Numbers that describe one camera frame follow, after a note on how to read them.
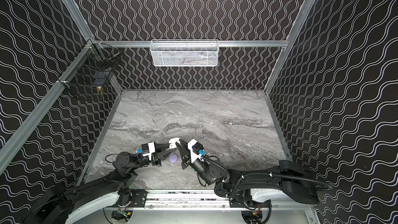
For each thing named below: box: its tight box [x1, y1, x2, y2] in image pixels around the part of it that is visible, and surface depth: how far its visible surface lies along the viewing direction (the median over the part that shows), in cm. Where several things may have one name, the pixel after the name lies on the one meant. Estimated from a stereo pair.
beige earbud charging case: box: [168, 137, 181, 149], surface depth 66 cm
